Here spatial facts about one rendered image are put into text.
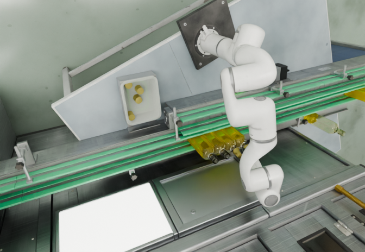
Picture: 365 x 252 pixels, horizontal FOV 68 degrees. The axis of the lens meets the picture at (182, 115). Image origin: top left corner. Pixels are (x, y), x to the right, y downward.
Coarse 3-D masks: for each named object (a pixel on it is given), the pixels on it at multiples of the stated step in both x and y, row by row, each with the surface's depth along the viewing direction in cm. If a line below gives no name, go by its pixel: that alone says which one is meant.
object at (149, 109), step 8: (128, 80) 120; (136, 80) 121; (144, 80) 131; (152, 80) 129; (144, 88) 132; (152, 88) 132; (128, 96) 130; (144, 96) 134; (152, 96) 135; (128, 104) 132; (136, 104) 134; (144, 104) 136; (152, 104) 137; (136, 112) 136; (144, 112) 137; (152, 112) 137; (160, 112) 133; (128, 120) 128; (136, 120) 131; (144, 120) 131; (152, 120) 133
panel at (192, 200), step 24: (192, 168) 134; (216, 168) 134; (120, 192) 123; (168, 192) 121; (192, 192) 120; (216, 192) 119; (240, 192) 118; (168, 216) 108; (192, 216) 108; (216, 216) 106; (168, 240) 100
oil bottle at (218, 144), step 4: (212, 132) 135; (204, 136) 133; (208, 136) 131; (212, 136) 131; (216, 136) 131; (208, 140) 129; (212, 140) 128; (216, 140) 128; (220, 140) 127; (212, 144) 126; (216, 144) 124; (220, 144) 124; (224, 144) 125; (216, 148) 124; (220, 148) 124; (224, 148) 125; (216, 152) 125
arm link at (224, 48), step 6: (234, 36) 111; (222, 42) 118; (228, 42) 117; (234, 42) 110; (216, 48) 120; (222, 48) 116; (228, 48) 114; (222, 54) 116; (228, 54) 112; (228, 60) 112; (234, 66) 113
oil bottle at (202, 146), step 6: (192, 138) 132; (198, 138) 131; (204, 138) 131; (192, 144) 134; (198, 144) 127; (204, 144) 126; (210, 144) 126; (198, 150) 128; (204, 150) 122; (210, 150) 122; (204, 156) 123
